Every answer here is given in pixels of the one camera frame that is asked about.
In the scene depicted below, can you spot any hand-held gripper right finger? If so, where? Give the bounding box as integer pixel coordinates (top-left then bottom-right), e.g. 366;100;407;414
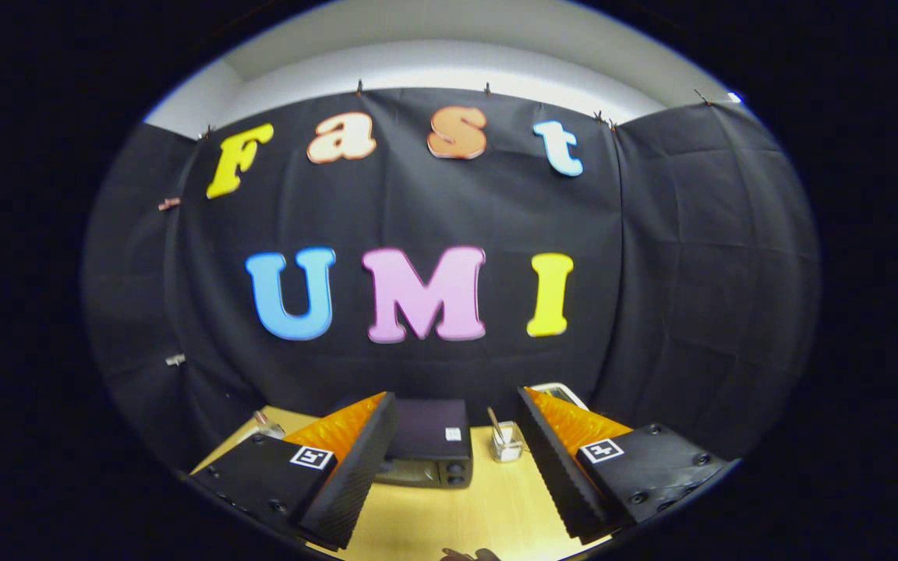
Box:
515;386;732;545

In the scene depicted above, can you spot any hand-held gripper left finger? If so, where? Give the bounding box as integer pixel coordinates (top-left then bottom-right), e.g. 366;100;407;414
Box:
184;392;400;551

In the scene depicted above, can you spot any black toaster oven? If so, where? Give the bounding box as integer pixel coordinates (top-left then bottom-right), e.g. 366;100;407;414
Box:
373;399;475;489

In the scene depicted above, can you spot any white bread toaster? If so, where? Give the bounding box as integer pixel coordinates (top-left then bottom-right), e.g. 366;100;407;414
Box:
531;382;590;412

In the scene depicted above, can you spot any row of backdrop clips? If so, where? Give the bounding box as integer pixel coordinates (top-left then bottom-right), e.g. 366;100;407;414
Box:
200;78;711;141

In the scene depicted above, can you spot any clear ribbed glass holder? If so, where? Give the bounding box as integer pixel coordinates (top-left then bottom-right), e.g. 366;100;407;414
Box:
486;407;526;464

